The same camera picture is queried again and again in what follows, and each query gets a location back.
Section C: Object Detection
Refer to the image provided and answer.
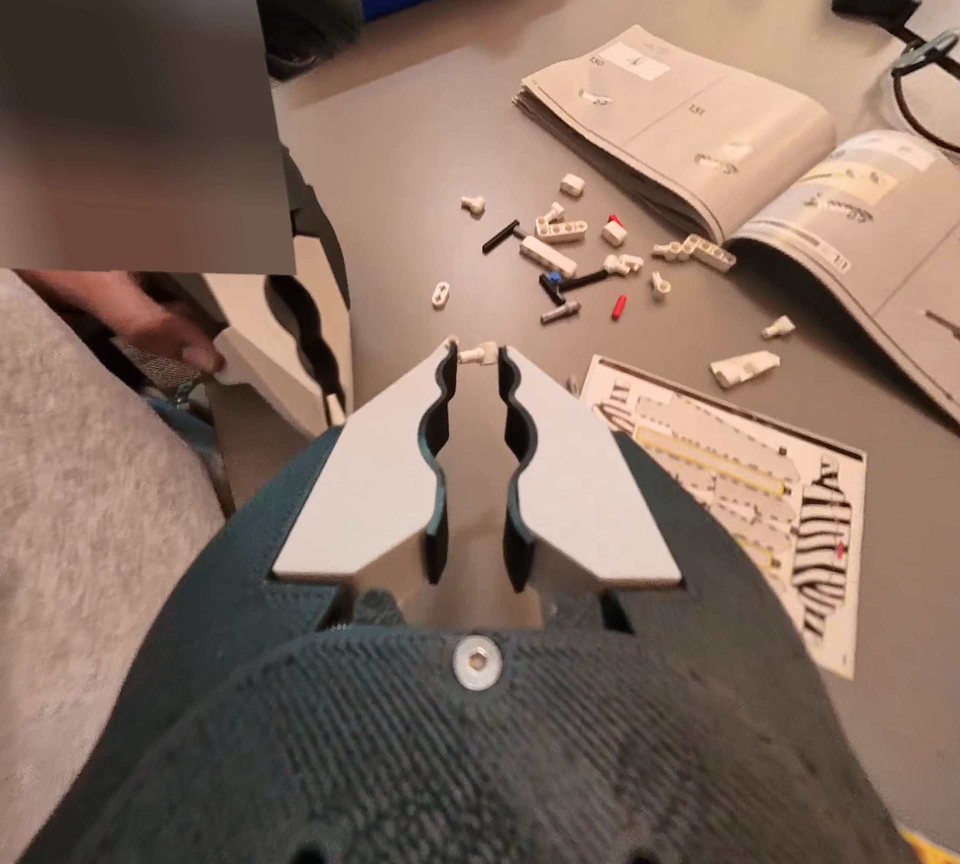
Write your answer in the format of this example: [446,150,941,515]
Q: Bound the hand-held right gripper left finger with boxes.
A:
[270,339,460,585]

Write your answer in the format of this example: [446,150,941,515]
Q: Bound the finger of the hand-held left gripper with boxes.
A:
[204,274,344,435]
[291,233,355,394]

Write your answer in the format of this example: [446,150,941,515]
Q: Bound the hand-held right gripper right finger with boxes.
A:
[497,345,684,593]

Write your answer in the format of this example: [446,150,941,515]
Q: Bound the white lego panel piece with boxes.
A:
[709,350,782,390]

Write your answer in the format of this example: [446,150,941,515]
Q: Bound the white studless lego beam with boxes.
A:
[518,234,579,279]

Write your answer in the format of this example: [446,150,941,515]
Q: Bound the white angled lego beam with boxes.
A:
[651,233,738,273]

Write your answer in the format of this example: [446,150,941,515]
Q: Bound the lego instruction booklet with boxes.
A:
[512,24,960,424]

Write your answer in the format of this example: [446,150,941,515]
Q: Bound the person's left hand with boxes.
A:
[13,270,228,373]

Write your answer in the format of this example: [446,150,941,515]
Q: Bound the blue jeans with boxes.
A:
[146,384,226,505]

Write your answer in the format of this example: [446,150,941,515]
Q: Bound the zebra striped sticker sheet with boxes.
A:
[576,354,869,679]

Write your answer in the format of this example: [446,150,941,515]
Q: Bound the black cable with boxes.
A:
[891,30,960,154]

